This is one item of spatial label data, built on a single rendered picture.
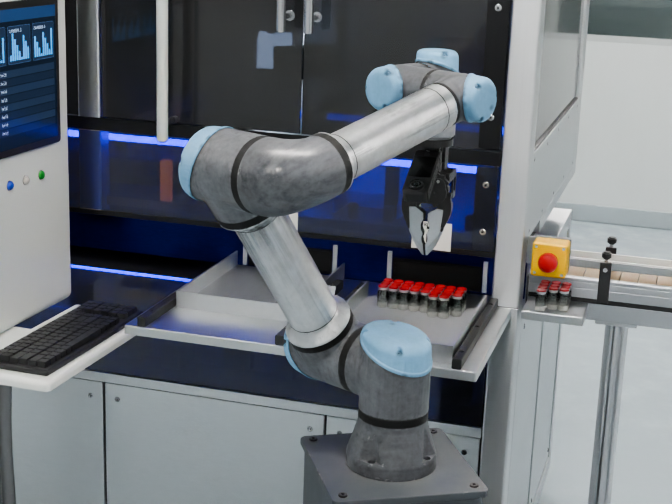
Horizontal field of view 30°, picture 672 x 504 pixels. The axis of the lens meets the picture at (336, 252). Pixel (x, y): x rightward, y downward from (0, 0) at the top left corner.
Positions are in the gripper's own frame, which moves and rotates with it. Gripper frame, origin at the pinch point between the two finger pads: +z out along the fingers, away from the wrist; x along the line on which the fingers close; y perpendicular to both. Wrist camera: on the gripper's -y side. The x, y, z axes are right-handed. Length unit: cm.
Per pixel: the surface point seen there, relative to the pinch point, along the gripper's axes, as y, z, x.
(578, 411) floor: 207, 110, -10
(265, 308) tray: 11.8, 19.4, 34.7
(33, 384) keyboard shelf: -19, 30, 69
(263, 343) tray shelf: -1.9, 21.6, 29.8
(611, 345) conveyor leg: 54, 32, -30
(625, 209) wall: 497, 101, 2
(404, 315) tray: 24.8, 21.4, 9.2
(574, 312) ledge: 42, 22, -23
